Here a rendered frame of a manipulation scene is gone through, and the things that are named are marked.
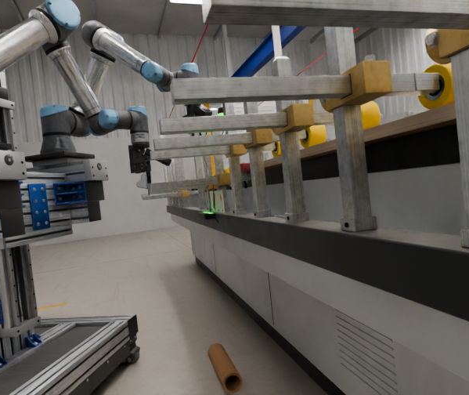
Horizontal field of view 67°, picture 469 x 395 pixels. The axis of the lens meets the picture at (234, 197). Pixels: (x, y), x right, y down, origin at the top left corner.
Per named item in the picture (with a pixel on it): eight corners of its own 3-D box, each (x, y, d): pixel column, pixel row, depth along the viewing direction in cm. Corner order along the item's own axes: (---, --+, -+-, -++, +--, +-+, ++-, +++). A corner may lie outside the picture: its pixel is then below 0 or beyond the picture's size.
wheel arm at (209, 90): (174, 99, 49) (171, 74, 49) (171, 106, 53) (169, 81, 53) (456, 89, 63) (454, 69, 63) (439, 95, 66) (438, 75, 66)
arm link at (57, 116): (35, 134, 159) (31, 104, 158) (58, 138, 171) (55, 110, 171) (56, 130, 155) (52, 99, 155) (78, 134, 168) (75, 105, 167)
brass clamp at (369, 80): (362, 93, 54) (359, 59, 54) (318, 114, 67) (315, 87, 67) (396, 92, 56) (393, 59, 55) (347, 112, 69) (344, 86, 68)
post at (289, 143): (297, 253, 86) (275, 54, 85) (290, 251, 89) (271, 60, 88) (310, 251, 87) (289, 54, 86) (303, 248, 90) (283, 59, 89)
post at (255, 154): (261, 233, 110) (243, 79, 109) (257, 233, 113) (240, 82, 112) (271, 232, 111) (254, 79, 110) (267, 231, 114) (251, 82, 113)
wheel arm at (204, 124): (161, 132, 73) (159, 115, 73) (160, 135, 77) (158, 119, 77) (367, 120, 87) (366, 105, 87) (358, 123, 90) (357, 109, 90)
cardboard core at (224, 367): (221, 375, 138) (207, 345, 167) (224, 395, 138) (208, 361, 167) (241, 370, 140) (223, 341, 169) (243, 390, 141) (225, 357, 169)
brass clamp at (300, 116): (292, 126, 78) (290, 103, 78) (269, 136, 91) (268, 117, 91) (317, 125, 80) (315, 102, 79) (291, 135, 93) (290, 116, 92)
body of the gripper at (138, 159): (131, 175, 149) (128, 146, 149) (152, 173, 151) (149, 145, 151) (131, 173, 142) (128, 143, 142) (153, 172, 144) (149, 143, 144)
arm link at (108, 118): (95, 132, 141) (120, 133, 149) (107, 126, 133) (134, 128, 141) (92, 112, 141) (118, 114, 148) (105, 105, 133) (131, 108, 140)
